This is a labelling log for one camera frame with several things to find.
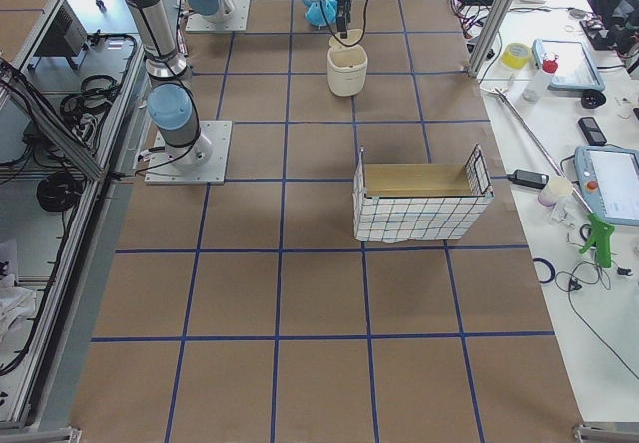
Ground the black remote phone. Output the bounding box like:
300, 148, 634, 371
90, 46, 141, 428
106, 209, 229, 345
578, 117, 607, 146

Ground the white plastic cup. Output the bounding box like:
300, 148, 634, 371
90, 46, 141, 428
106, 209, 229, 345
537, 176, 573, 207

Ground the wire basket with wooden shelf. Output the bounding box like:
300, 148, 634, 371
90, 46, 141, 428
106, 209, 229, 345
352, 145, 494, 243

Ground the aluminium frame post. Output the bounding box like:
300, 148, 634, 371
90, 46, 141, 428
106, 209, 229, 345
466, 0, 513, 78

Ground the blue tape roll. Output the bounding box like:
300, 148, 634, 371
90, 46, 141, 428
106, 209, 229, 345
533, 257, 556, 285

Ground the teach pendant near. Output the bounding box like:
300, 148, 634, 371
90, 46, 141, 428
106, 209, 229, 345
561, 146, 638, 226

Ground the green grabber handle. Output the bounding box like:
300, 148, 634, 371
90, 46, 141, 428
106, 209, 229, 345
579, 212, 615, 268

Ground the grey control box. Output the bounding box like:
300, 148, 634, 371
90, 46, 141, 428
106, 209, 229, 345
34, 0, 88, 70

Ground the white spray bottle red cap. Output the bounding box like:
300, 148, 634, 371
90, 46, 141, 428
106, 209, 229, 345
522, 53, 558, 103

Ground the yellow tape roll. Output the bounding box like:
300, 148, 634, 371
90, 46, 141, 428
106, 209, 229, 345
500, 42, 531, 70

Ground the black power brick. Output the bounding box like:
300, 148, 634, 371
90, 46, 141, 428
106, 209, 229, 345
507, 169, 549, 190

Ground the white lidded trash can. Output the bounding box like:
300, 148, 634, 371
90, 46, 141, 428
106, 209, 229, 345
327, 29, 368, 97

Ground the blue teddy bear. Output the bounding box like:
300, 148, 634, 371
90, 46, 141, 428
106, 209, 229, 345
303, 0, 337, 28

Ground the long metal grabber rod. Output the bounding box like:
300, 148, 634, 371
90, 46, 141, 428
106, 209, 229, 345
491, 86, 598, 215

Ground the teach pendant far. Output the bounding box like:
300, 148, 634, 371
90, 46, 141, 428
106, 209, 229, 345
532, 38, 605, 92

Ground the teach pendant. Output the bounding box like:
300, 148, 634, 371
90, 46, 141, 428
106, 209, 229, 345
532, 38, 605, 92
561, 146, 638, 226

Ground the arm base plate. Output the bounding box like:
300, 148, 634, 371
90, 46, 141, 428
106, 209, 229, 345
186, 0, 251, 34
144, 121, 233, 185

